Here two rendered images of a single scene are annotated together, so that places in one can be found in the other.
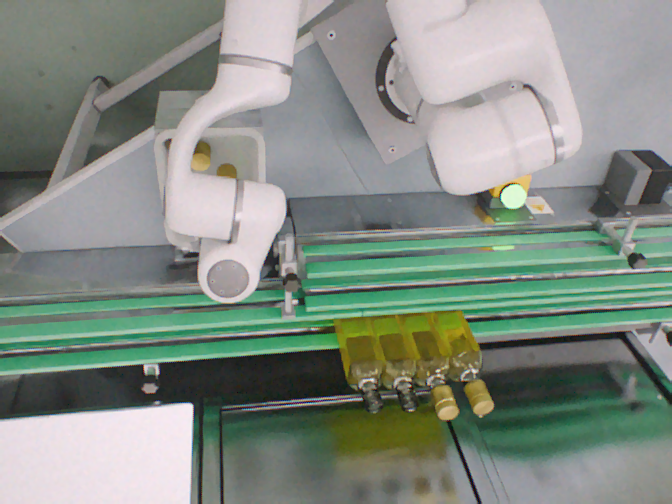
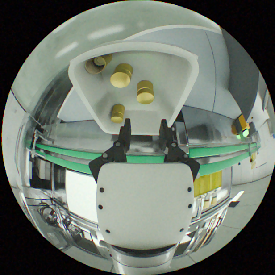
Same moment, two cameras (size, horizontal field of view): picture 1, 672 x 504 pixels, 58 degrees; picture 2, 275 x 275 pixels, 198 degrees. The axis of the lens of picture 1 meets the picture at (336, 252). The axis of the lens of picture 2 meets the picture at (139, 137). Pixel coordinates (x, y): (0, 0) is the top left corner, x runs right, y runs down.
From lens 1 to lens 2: 0.90 m
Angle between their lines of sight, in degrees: 32
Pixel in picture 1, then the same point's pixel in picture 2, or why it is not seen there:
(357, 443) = not seen: hidden behind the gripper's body
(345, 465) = not seen: hidden behind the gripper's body
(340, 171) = (209, 99)
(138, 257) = (97, 127)
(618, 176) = (251, 128)
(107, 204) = (80, 105)
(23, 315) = (64, 154)
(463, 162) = not seen: outside the picture
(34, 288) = (64, 143)
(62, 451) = (88, 188)
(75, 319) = (76, 160)
